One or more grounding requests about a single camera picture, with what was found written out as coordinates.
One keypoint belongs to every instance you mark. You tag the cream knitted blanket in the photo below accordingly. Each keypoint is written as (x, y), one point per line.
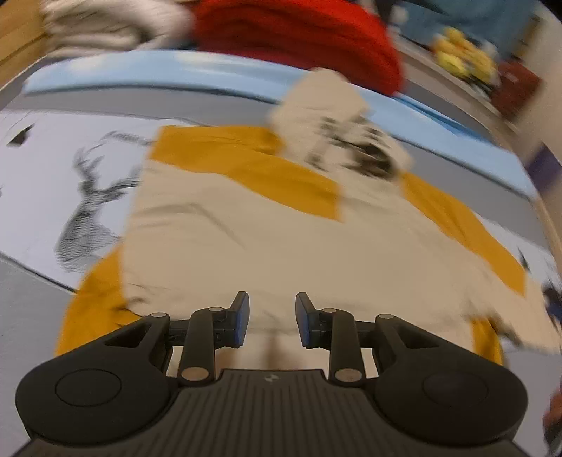
(109, 22)

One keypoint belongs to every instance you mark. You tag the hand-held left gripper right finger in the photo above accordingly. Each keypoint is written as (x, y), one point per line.
(302, 321)

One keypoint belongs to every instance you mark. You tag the teal curtain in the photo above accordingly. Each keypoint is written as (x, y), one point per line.
(474, 15)

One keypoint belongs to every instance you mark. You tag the dark red box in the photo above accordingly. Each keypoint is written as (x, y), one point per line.
(518, 88)

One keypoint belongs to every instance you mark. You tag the yellow plush toys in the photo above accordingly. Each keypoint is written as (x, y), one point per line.
(465, 50)

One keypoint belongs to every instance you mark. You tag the purple box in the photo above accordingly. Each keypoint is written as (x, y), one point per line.
(543, 165)

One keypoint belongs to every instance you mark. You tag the light blue blanket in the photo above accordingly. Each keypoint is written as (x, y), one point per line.
(131, 70)

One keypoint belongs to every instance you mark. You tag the red knitted blanket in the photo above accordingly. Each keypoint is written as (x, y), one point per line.
(298, 30)

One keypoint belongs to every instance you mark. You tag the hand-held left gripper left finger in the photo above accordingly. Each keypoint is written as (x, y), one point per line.
(241, 320)

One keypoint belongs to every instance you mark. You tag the beige and mustard yellow shirt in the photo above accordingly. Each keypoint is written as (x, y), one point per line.
(272, 237)

